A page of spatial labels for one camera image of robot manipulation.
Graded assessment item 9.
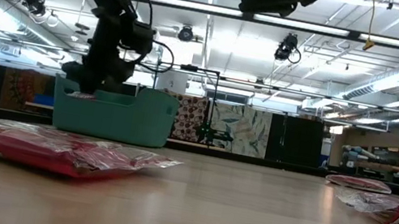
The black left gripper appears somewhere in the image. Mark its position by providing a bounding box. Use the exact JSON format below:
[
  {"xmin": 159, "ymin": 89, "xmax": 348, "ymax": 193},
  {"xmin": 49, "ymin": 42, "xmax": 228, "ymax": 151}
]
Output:
[{"xmin": 57, "ymin": 12, "xmax": 144, "ymax": 103}]

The teal plastic basket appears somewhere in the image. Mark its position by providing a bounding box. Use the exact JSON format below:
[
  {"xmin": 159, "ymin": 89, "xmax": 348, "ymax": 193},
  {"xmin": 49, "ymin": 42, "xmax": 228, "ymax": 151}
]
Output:
[{"xmin": 46, "ymin": 72, "xmax": 182, "ymax": 153}]

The brown patterned fabric panel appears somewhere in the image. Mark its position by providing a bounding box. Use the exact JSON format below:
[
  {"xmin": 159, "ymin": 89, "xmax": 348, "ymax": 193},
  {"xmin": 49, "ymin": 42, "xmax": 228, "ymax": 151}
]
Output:
[{"xmin": 0, "ymin": 63, "xmax": 61, "ymax": 119}]

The white cylindrical tank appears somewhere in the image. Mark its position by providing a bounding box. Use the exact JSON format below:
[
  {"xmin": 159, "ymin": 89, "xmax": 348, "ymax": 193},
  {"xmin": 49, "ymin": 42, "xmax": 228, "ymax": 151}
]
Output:
[{"xmin": 155, "ymin": 67, "xmax": 191, "ymax": 97}]

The circle patterned fabric panel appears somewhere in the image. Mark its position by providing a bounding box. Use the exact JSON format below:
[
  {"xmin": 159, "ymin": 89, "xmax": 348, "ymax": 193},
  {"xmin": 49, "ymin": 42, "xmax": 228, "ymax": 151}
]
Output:
[{"xmin": 156, "ymin": 89, "xmax": 211, "ymax": 144}]

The leaf patterned fabric panel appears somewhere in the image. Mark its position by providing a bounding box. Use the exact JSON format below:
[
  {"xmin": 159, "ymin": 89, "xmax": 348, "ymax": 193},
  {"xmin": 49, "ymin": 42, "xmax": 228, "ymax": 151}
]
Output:
[{"xmin": 204, "ymin": 101, "xmax": 274, "ymax": 160}]

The black panel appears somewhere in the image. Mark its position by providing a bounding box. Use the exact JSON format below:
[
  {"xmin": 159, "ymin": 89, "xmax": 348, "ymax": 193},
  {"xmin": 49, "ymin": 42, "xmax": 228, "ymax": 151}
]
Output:
[{"xmin": 264, "ymin": 112, "xmax": 327, "ymax": 169}]

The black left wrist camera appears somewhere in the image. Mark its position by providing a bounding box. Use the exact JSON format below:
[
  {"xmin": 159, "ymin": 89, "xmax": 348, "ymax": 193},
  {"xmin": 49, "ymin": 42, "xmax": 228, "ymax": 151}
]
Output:
[{"xmin": 121, "ymin": 19, "xmax": 158, "ymax": 58}]

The black left wrist camera cable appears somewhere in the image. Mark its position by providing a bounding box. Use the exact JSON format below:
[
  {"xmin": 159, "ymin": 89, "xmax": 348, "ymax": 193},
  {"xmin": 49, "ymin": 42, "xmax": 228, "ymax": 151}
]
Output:
[{"xmin": 136, "ymin": 38, "xmax": 178, "ymax": 76}]

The black stand frame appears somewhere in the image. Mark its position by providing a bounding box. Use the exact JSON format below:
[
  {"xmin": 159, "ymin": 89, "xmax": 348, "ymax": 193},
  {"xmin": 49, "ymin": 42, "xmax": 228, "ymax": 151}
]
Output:
[{"xmin": 143, "ymin": 58, "xmax": 247, "ymax": 152}]

